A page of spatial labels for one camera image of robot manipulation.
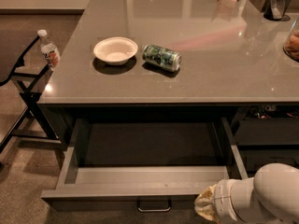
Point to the dark lower side drawers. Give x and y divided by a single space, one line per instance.
267 134

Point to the black metal chair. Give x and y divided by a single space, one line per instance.
31 123

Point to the glass jar with snacks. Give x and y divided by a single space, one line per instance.
291 45

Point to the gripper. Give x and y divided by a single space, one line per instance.
222 200

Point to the metal drawer handle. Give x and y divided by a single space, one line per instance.
147 206

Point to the green soda can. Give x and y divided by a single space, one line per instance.
164 58

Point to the white paper bowl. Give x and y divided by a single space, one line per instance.
115 50

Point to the dark metal container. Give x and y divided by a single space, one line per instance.
275 10

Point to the clear plastic water bottle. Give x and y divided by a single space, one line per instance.
48 49

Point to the grey top drawer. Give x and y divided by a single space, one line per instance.
108 164

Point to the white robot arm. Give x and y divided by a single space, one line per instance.
271 196

